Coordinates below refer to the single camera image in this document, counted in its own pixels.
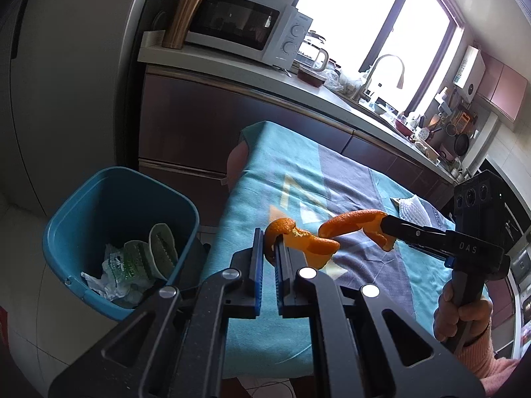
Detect white foam fruit net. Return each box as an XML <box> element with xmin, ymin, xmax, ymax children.
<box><xmin>392</xmin><ymin>196</ymin><xmax>432</xmax><ymax>222</ymax></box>

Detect pink stool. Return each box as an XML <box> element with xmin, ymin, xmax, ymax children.
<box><xmin>226</xmin><ymin>141</ymin><xmax>252</xmax><ymax>191</ymax></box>

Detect blue trash bin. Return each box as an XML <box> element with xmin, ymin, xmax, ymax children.
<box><xmin>42</xmin><ymin>166</ymin><xmax>200</xmax><ymax>321</ymax></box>

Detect white microwave oven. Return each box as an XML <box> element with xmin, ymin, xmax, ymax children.
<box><xmin>184</xmin><ymin>0</ymin><xmax>310</xmax><ymax>67</ymax></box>

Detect black built-in oven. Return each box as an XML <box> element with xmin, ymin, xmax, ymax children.
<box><xmin>477</xmin><ymin>158</ymin><xmax>527</xmax><ymax>299</ymax></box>

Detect curved kitchen faucet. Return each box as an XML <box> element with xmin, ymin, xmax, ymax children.
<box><xmin>363</xmin><ymin>54</ymin><xmax>405</xmax><ymax>104</ymax></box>

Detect glass kettle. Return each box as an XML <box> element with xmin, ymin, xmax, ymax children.
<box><xmin>296</xmin><ymin>30</ymin><xmax>330</xmax><ymax>71</ymax></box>

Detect dark kitchen counter cabinet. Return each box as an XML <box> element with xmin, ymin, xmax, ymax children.
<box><xmin>137</xmin><ymin>45</ymin><xmax>457</xmax><ymax>216</ymax></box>

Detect kitchen window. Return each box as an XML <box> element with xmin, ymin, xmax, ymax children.
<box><xmin>294</xmin><ymin>0</ymin><xmax>465</xmax><ymax>112</ymax></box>

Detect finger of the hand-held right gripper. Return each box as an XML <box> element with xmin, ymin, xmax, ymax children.
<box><xmin>382</xmin><ymin>214</ymin><xmax>451</xmax><ymax>241</ymax></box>
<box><xmin>390</xmin><ymin>232</ymin><xmax>451</xmax><ymax>266</ymax></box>

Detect dark red container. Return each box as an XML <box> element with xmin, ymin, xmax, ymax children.
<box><xmin>296</xmin><ymin>65</ymin><xmax>326</xmax><ymax>89</ymax></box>

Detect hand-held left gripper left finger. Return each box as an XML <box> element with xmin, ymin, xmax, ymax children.
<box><xmin>47</xmin><ymin>228</ymin><xmax>265</xmax><ymax>398</ymax></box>

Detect white water heater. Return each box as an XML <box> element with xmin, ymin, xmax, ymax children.
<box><xmin>452</xmin><ymin>45</ymin><xmax>486</xmax><ymax>102</ymax></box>

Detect white tissue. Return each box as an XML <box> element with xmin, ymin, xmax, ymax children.
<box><xmin>81</xmin><ymin>271</ymin><xmax>144</xmax><ymax>309</ymax></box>

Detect teal and grey cloth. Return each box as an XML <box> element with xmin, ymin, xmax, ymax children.
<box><xmin>203</xmin><ymin>121</ymin><xmax>498</xmax><ymax>380</ymax></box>

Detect copper tumbler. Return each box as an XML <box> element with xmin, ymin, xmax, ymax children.
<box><xmin>162</xmin><ymin>0</ymin><xmax>206</xmax><ymax>49</ymax></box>

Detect silver refrigerator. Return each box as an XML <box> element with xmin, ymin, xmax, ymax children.
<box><xmin>0</xmin><ymin>0</ymin><xmax>167</xmax><ymax>216</ymax></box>

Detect person's right forearm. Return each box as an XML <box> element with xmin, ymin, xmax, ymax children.
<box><xmin>454</xmin><ymin>315</ymin><xmax>523</xmax><ymax>396</ymax></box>

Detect pink wall cabinet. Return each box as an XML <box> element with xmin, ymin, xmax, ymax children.
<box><xmin>475</xmin><ymin>56</ymin><xmax>527</xmax><ymax>123</ymax></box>

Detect person's right hand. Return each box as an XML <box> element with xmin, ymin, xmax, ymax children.
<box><xmin>432</xmin><ymin>284</ymin><xmax>494</xmax><ymax>345</ymax></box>

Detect orange peel piece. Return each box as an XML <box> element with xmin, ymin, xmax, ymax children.
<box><xmin>265</xmin><ymin>217</ymin><xmax>339</xmax><ymax>270</ymax></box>
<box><xmin>319</xmin><ymin>209</ymin><xmax>393</xmax><ymax>253</ymax></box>

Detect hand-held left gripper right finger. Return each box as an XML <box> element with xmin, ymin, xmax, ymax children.
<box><xmin>275</xmin><ymin>240</ymin><xmax>486</xmax><ymax>398</ymax></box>

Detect dotted paper cup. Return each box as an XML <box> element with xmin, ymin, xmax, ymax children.
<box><xmin>148</xmin><ymin>223</ymin><xmax>179</xmax><ymax>280</ymax></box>

